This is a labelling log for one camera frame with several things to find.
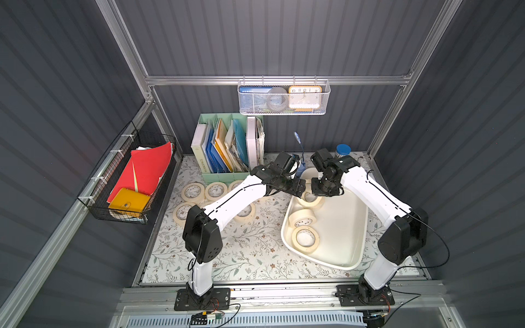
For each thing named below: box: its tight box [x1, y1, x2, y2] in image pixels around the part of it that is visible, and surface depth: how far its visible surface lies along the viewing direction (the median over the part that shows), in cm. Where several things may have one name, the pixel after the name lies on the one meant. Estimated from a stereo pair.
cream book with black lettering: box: [190, 122, 210, 174], surface depth 94 cm
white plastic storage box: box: [285, 192, 369, 270], surface depth 90 cm
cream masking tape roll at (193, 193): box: [181, 181, 206, 204], surface depth 105 cm
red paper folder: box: [106, 142, 172, 204], surface depth 76 cm
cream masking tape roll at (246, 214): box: [233, 201, 256, 223], surface depth 95 cm
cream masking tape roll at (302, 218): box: [288, 209, 318, 229], surface depth 88 cm
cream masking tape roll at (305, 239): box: [291, 225, 320, 254], surface depth 88 cm
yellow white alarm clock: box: [288, 85, 322, 110], surface depth 90 cm
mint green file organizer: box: [198, 113, 265, 183], surface depth 101 cm
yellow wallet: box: [108, 187, 152, 214], surface depth 65 cm
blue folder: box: [205, 127, 230, 173], surface depth 99 cm
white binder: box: [246, 116, 257, 171], surface depth 98 cm
